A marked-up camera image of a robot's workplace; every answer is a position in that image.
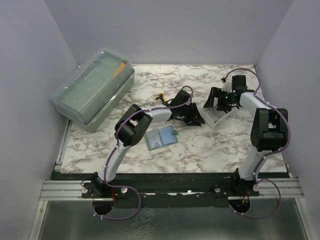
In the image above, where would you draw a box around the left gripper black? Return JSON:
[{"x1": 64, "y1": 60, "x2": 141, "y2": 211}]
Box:
[{"x1": 177, "y1": 102, "x2": 204, "y2": 126}]

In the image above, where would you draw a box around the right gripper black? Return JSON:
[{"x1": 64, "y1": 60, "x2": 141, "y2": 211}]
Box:
[{"x1": 204, "y1": 87, "x2": 236, "y2": 112}]

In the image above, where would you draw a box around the white plastic card tray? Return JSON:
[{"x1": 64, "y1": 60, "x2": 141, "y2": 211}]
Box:
[{"x1": 201, "y1": 106, "x2": 232, "y2": 128}]

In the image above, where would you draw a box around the green card holder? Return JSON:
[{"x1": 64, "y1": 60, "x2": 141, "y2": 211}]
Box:
[{"x1": 144, "y1": 125, "x2": 179, "y2": 151}]

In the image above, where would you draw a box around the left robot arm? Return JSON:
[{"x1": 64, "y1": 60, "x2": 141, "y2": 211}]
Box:
[{"x1": 91, "y1": 85, "x2": 205, "y2": 198}]

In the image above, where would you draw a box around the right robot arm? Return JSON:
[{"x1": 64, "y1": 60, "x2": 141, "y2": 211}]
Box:
[{"x1": 203, "y1": 75, "x2": 290, "y2": 196}]

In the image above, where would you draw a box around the clear plastic storage box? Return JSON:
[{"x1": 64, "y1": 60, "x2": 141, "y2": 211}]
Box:
[{"x1": 50, "y1": 48, "x2": 135, "y2": 133}]

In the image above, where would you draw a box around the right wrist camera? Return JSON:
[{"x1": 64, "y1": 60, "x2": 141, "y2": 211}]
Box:
[{"x1": 221, "y1": 78, "x2": 232, "y2": 93}]

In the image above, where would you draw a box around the yellow handled hex key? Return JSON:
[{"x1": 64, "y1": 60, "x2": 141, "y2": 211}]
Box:
[{"x1": 142, "y1": 92, "x2": 167, "y2": 105}]

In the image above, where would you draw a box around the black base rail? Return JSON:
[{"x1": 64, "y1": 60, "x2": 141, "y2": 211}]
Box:
[{"x1": 41, "y1": 172, "x2": 300, "y2": 212}]

